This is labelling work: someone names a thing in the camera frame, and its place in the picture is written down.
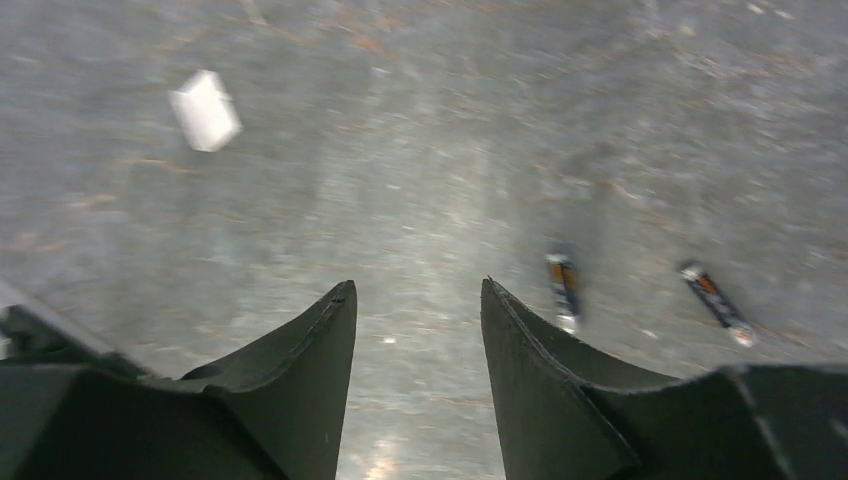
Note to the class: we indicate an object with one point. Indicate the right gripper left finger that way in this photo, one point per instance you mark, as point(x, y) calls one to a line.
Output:
point(273, 409)

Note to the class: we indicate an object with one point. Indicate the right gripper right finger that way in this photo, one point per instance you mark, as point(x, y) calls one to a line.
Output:
point(565, 410)

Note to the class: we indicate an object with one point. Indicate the AAA battery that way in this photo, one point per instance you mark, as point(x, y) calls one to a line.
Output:
point(717, 302)
point(565, 290)

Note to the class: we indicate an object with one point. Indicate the white battery compartment cover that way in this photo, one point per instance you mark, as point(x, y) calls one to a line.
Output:
point(205, 112)

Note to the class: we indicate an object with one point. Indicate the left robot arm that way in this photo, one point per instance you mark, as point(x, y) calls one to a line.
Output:
point(28, 326)

